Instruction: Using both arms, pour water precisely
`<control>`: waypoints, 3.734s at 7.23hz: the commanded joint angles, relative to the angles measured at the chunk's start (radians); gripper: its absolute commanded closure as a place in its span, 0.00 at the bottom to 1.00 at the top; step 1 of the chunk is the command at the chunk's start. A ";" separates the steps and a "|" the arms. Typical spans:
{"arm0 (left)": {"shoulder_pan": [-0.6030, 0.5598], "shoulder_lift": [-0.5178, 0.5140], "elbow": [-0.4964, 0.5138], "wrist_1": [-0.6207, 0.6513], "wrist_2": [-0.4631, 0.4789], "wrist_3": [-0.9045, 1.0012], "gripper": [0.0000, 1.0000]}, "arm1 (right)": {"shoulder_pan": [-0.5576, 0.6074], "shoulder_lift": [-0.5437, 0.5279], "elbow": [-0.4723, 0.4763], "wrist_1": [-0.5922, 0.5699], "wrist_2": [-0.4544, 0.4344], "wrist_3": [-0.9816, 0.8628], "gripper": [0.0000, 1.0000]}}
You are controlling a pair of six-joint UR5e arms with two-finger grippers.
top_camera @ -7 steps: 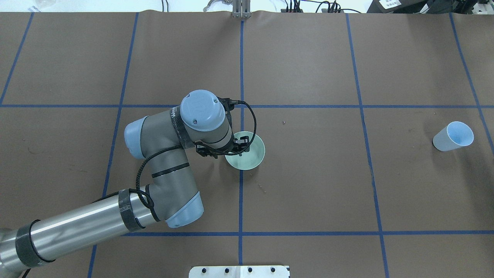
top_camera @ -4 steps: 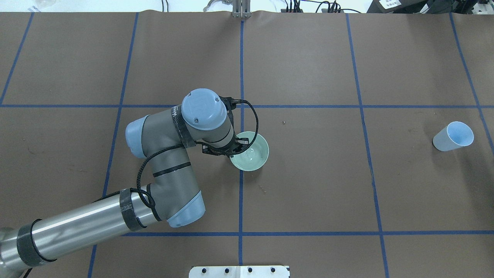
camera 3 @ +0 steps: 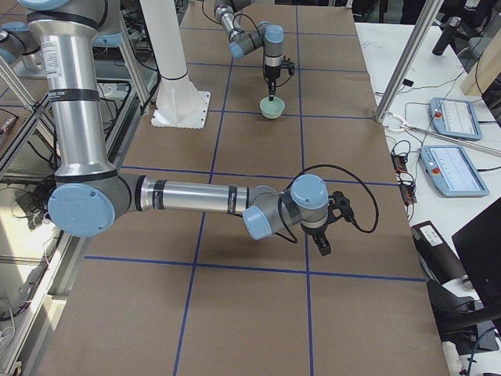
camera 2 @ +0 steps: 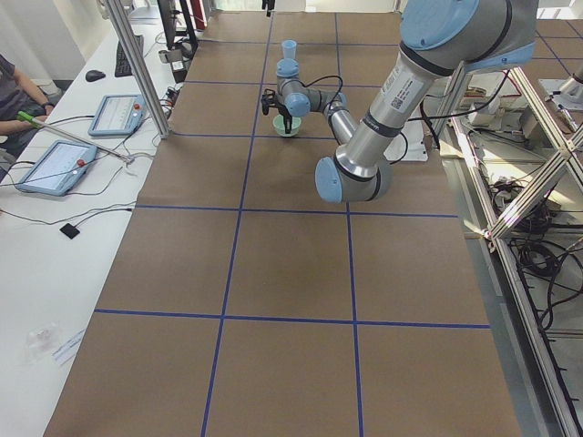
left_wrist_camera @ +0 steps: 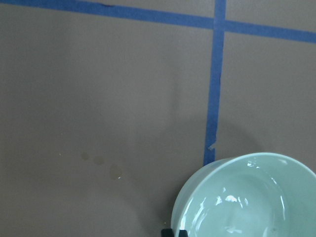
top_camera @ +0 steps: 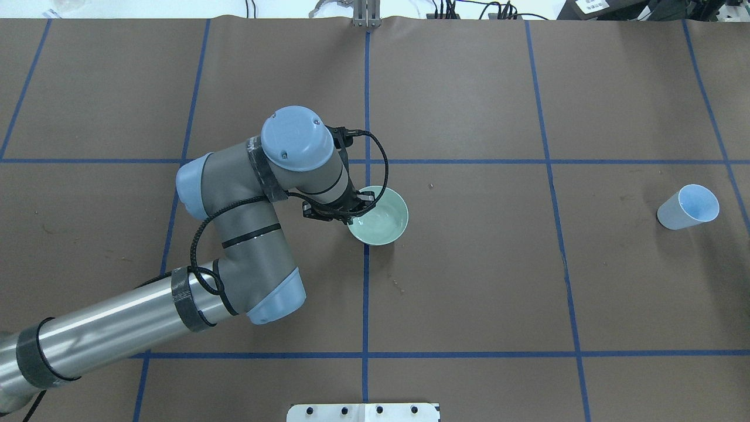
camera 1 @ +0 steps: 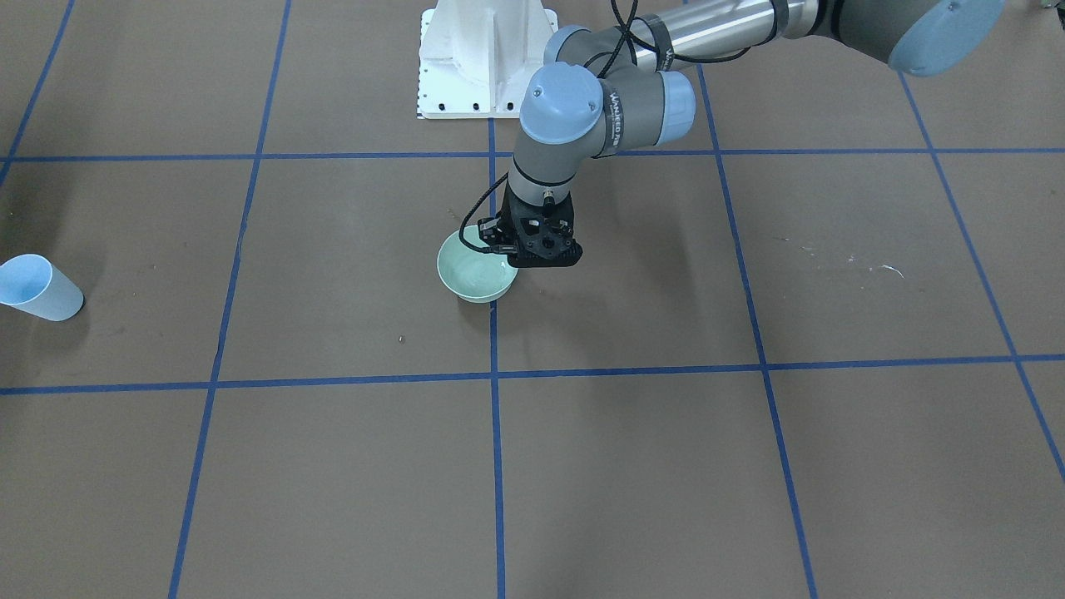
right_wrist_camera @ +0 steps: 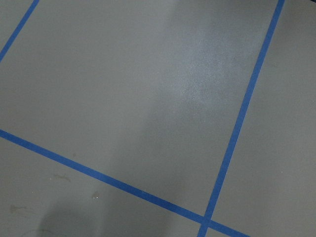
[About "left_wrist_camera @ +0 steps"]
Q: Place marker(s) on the mint green bowl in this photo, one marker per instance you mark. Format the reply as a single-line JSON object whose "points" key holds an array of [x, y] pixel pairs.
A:
{"points": [[254, 195]]}

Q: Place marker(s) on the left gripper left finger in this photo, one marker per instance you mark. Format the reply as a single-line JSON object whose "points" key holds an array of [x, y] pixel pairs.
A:
{"points": [[166, 231]]}

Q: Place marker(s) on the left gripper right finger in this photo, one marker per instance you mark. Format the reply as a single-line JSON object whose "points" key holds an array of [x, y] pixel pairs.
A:
{"points": [[182, 232]]}

